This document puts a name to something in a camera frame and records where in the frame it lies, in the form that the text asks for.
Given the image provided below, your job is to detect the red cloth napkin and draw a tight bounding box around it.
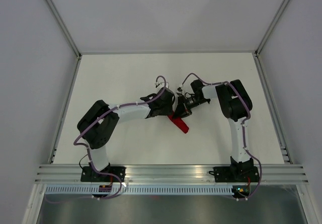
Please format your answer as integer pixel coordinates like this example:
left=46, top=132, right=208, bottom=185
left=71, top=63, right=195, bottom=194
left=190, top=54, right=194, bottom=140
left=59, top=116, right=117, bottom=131
left=168, top=112, right=189, bottom=134

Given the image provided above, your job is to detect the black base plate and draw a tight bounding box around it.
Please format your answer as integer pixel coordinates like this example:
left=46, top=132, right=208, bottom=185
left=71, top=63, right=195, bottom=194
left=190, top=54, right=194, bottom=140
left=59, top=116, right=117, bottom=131
left=80, top=166, right=126, bottom=183
left=208, top=167, right=260, bottom=183

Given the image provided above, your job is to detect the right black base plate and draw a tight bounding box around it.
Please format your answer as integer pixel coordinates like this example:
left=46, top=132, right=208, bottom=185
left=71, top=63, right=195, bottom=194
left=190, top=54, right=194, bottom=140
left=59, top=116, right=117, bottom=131
left=208, top=167, right=260, bottom=183

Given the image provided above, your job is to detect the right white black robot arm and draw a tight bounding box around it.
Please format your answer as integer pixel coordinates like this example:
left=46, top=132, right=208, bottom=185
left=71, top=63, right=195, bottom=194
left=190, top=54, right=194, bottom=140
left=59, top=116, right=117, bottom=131
left=173, top=80, right=261, bottom=183

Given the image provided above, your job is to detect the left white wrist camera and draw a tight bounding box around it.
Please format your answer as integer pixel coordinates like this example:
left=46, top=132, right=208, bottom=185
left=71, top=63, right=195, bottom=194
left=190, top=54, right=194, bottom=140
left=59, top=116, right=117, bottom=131
left=154, top=82, right=164, bottom=89

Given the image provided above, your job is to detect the right aluminium frame post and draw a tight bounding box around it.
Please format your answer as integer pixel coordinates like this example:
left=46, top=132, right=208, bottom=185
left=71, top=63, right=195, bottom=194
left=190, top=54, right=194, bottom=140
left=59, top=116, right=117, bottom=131
left=254, top=0, right=291, bottom=57

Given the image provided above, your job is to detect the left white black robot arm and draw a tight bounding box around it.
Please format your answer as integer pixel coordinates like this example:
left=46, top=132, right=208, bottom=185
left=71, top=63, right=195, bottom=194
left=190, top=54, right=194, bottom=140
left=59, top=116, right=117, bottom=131
left=73, top=87, right=175, bottom=182

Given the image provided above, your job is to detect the aluminium frame post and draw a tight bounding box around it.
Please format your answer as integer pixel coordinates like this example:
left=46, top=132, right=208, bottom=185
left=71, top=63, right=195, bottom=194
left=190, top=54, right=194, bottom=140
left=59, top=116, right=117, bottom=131
left=44, top=0, right=82, bottom=59
left=254, top=0, right=291, bottom=57

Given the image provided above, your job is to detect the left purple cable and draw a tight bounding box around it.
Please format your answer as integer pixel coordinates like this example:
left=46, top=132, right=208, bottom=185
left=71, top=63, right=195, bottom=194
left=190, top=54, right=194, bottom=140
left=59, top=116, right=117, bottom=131
left=72, top=75, right=171, bottom=201

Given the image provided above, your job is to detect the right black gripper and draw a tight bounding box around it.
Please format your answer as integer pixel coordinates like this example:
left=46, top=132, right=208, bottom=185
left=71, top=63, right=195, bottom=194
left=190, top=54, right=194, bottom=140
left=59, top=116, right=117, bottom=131
left=172, top=95, right=208, bottom=121

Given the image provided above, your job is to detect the aluminium front rail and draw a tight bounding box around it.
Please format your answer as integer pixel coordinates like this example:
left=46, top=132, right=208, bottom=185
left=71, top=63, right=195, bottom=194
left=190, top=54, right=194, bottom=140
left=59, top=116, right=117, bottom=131
left=34, top=164, right=308, bottom=185

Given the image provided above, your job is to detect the white slotted cable duct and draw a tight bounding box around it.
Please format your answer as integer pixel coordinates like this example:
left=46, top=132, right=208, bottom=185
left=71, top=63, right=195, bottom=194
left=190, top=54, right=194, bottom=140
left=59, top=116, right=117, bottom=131
left=45, top=184, right=233, bottom=195

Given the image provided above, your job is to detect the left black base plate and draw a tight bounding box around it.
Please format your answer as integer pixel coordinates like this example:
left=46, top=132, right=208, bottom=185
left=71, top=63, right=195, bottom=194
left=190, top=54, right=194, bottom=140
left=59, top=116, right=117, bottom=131
left=80, top=166, right=126, bottom=183

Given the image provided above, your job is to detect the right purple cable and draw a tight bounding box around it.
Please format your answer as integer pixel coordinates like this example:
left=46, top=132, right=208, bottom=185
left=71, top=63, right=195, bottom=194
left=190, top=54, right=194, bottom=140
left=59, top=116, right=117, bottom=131
left=181, top=72, right=264, bottom=201

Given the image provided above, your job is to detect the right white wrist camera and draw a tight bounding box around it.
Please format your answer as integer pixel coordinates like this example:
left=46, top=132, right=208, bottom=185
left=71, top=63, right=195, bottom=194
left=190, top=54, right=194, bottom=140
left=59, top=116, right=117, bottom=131
left=176, top=85, right=186, bottom=98

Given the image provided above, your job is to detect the left aluminium frame post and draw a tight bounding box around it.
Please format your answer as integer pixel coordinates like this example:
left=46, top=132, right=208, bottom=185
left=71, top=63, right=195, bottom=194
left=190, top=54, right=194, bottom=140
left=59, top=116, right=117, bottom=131
left=44, top=0, right=82, bottom=59

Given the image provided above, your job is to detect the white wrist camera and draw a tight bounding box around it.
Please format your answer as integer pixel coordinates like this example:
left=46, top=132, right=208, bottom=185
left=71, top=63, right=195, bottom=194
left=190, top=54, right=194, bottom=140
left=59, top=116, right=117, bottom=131
left=154, top=82, right=164, bottom=89
left=176, top=85, right=186, bottom=98

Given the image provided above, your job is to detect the purple cable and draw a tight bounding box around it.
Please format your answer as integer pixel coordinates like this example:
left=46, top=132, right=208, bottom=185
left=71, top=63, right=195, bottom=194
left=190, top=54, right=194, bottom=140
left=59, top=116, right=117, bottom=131
left=72, top=75, right=171, bottom=201
left=181, top=72, right=264, bottom=201

